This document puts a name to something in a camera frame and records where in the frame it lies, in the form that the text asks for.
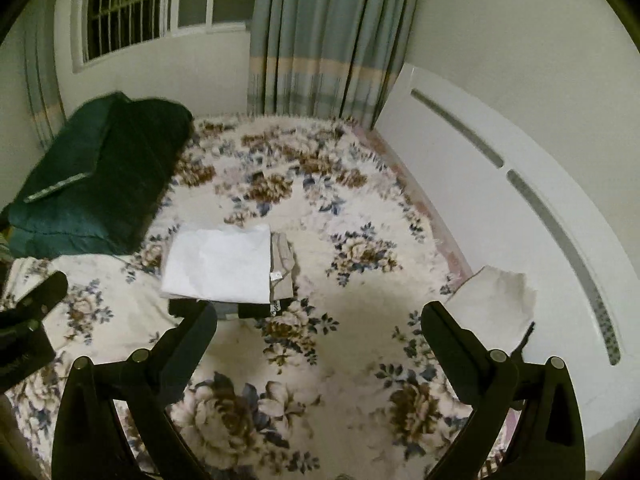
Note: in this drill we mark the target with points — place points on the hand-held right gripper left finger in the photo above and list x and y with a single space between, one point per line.
192 345

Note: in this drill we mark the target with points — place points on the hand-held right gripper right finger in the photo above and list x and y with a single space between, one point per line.
445 350

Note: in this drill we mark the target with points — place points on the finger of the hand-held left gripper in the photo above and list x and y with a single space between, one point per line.
37 292

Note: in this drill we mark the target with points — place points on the white t-shirt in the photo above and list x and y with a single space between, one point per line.
215 265

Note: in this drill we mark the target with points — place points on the black striped folded garment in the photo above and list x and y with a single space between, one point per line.
250 309

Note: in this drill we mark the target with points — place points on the white folded garment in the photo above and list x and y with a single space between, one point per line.
492 295

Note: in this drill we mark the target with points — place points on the beige folded garment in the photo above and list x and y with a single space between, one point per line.
282 265

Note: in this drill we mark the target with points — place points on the dark green quilt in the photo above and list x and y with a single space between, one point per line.
95 180

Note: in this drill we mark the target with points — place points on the floral blanket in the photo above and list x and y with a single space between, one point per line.
325 285

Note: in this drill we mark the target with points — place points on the white headboard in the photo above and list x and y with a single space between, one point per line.
525 210

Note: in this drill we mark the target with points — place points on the narrow blue-grey curtain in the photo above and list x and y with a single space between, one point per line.
42 100

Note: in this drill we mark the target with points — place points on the barred window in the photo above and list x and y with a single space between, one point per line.
150 5

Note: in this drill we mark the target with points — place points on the wide blue-grey curtain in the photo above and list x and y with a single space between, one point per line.
330 35

